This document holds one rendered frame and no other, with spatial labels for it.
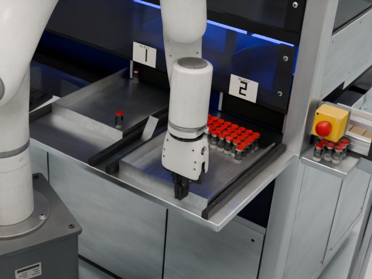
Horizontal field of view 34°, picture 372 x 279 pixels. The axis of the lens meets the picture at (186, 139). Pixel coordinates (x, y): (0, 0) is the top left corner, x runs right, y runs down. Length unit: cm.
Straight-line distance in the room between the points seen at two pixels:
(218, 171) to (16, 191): 51
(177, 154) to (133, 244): 95
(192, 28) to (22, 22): 31
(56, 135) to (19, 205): 37
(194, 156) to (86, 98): 65
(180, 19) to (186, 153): 31
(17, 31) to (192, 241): 111
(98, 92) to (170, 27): 77
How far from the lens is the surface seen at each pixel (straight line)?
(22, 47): 117
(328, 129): 159
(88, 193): 228
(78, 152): 162
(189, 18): 118
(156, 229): 213
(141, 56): 186
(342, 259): 279
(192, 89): 124
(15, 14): 117
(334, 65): 170
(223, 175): 155
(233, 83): 170
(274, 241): 187
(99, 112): 181
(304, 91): 161
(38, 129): 173
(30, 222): 141
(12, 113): 130
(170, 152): 135
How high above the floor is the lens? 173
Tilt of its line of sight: 30 degrees down
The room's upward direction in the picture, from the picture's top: 5 degrees clockwise
